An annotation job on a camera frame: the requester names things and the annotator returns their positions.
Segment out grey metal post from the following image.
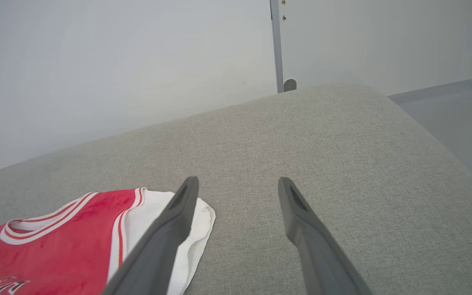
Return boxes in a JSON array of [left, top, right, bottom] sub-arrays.
[[270, 0, 285, 94]]

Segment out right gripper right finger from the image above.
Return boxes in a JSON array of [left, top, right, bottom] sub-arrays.
[[278, 177, 372, 295]]

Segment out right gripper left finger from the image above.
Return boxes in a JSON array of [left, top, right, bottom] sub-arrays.
[[102, 176, 200, 295]]

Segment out red basketball jersey white sleeves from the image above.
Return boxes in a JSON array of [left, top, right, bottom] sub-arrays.
[[0, 187, 216, 295]]

